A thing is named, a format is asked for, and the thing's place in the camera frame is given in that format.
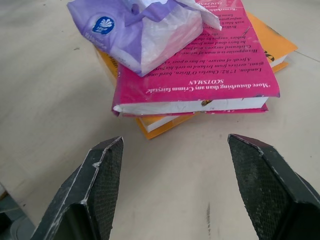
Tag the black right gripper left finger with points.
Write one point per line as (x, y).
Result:
(85, 190)

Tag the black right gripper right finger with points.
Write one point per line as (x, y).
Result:
(270, 185)

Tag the pink hardcover book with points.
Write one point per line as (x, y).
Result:
(200, 75)

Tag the orange hardcover book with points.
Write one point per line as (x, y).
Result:
(272, 45)

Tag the purple tissue pack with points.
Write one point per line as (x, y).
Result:
(150, 35)

